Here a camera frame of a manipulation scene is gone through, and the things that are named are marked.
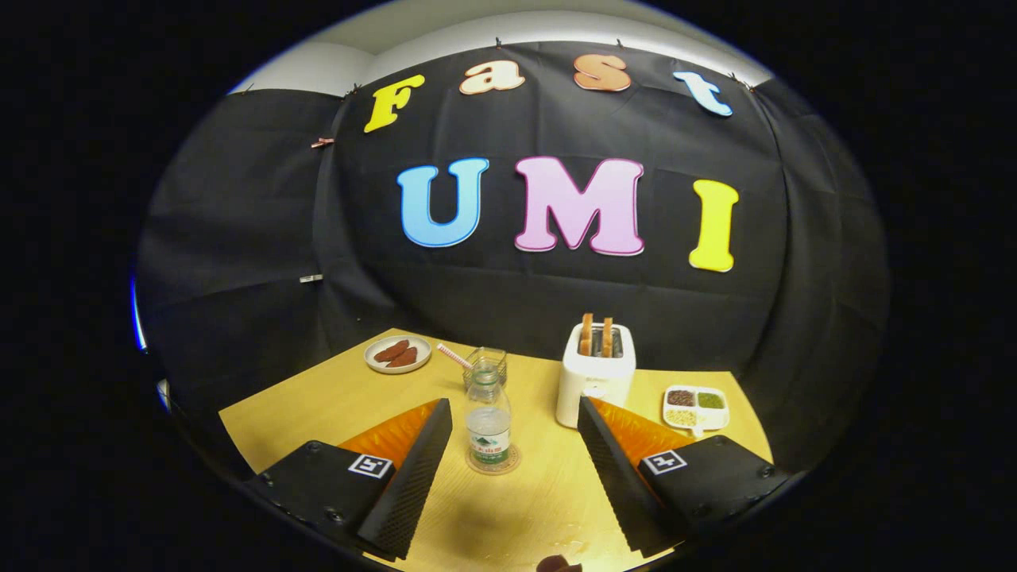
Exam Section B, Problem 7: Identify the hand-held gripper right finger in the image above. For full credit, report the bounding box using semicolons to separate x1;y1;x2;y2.
577;396;791;558

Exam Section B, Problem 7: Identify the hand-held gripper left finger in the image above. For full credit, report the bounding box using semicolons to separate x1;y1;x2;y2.
242;397;454;561

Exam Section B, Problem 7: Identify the clear plastic bottle green label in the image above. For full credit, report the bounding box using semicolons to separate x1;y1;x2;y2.
465;359;513;471

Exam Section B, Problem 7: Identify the round wooden coaster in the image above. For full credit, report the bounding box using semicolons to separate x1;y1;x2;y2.
466;443;521;476

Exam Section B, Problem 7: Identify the wooden table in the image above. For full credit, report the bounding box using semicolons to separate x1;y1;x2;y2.
218;327;773;572

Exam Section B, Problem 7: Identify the white toaster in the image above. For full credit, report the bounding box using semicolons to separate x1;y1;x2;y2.
555;322;637;430

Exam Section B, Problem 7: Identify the white divided dish with grains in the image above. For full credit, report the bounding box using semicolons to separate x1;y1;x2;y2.
662;385;730;439

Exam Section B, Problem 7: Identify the small white plate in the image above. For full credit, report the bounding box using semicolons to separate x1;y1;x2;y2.
364;334;432;375

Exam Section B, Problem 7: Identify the black backdrop cloth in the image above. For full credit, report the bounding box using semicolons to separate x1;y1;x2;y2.
133;40;891;477

